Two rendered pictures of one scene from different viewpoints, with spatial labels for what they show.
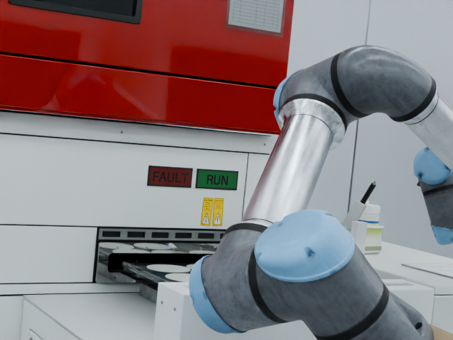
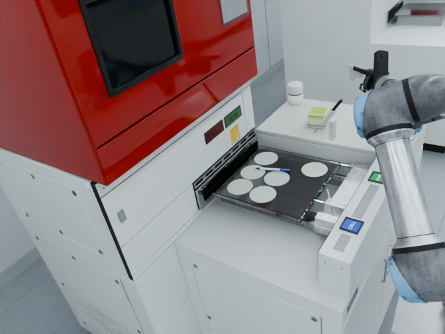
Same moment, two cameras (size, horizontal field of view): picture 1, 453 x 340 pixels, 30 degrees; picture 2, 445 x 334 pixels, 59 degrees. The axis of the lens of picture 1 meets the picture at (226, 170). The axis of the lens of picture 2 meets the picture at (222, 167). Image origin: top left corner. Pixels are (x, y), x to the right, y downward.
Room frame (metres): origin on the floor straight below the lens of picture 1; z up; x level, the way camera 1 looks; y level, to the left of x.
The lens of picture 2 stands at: (0.76, 0.56, 1.81)
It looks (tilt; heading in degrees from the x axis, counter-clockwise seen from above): 33 degrees down; 341
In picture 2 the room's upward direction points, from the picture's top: 10 degrees counter-clockwise
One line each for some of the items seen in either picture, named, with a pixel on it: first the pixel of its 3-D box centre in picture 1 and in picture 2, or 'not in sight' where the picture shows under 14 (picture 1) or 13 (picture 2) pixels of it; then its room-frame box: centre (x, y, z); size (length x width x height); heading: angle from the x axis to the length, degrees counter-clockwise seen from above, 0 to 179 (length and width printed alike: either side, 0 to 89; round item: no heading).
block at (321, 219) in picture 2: not in sight; (328, 221); (1.57, -0.05, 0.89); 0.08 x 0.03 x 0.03; 31
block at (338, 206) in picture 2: not in sight; (337, 206); (1.61, -0.12, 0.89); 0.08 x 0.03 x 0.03; 31
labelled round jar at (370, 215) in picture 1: (365, 222); (295, 93); (2.26, -0.39, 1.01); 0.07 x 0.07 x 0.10
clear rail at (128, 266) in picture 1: (158, 280); (253, 206); (1.77, 0.12, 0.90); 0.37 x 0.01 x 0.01; 31
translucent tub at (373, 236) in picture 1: (360, 237); (318, 117); (2.01, -0.34, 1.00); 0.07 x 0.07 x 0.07; 40
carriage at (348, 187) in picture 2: not in sight; (345, 199); (1.65, -0.18, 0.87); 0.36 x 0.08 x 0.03; 121
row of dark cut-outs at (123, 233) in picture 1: (183, 235); (226, 156); (2.04, 0.09, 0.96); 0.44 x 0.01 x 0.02; 121
